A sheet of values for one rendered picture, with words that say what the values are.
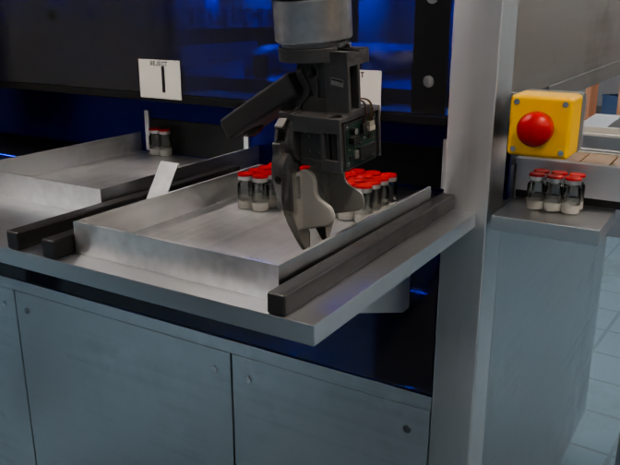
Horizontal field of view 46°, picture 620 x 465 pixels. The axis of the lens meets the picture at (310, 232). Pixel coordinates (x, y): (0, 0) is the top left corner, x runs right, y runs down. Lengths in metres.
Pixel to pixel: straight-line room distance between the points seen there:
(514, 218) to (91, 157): 0.70
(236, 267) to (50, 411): 1.05
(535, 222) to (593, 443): 1.33
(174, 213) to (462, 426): 0.49
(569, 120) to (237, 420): 0.74
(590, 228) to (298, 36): 0.43
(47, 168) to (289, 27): 0.62
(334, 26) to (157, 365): 0.83
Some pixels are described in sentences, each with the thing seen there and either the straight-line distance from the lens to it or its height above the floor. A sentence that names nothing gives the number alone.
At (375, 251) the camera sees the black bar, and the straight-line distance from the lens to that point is 0.76.
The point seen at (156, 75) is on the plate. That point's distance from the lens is 1.20.
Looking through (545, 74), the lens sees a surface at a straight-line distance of 1.14.
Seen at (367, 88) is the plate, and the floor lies 1.03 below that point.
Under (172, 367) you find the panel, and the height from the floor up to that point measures 0.52.
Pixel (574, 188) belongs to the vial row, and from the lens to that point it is 0.97.
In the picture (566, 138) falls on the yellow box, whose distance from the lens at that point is 0.90.
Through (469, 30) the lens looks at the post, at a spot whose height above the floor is 1.10.
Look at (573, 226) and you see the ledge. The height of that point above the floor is 0.88.
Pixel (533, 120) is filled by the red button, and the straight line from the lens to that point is 0.88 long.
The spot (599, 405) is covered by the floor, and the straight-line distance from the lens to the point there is 2.38.
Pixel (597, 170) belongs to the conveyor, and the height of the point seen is 0.93.
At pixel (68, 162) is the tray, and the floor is 0.89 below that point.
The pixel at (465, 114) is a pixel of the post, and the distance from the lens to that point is 0.94.
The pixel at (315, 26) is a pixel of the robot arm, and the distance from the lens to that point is 0.69.
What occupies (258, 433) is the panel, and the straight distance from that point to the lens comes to 1.28.
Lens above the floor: 1.13
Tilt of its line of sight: 17 degrees down
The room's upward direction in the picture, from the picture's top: straight up
